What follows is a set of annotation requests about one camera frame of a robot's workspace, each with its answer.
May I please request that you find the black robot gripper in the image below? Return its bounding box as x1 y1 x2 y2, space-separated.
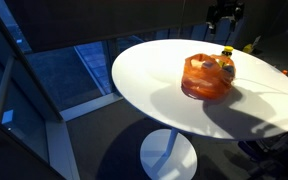
206 0 245 30

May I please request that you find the brown yellow-capped medicine bottle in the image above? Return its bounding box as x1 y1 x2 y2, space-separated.
217 46 234 67

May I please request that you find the orange plastic bag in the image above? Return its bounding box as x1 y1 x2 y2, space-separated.
181 53 236 99

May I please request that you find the yellow object on floor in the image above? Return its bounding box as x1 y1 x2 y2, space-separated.
243 36 260 54

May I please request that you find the round white table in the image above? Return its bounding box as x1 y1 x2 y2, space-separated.
112 39 288 140

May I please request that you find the white round table base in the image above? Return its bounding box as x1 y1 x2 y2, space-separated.
140 129 198 180

